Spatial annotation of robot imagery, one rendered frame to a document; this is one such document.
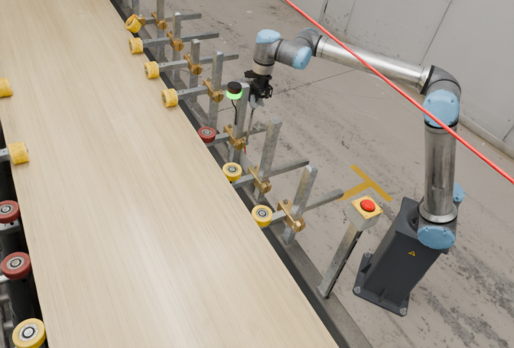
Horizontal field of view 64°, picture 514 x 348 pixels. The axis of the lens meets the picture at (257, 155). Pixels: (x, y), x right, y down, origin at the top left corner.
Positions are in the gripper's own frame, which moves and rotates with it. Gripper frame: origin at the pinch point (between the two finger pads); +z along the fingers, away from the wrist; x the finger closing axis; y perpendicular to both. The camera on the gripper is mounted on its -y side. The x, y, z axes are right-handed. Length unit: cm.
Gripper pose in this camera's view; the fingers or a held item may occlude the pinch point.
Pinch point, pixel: (253, 105)
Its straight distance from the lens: 186.7
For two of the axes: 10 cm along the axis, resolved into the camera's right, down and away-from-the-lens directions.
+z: -1.4, 7.3, 6.7
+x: 8.6, -2.5, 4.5
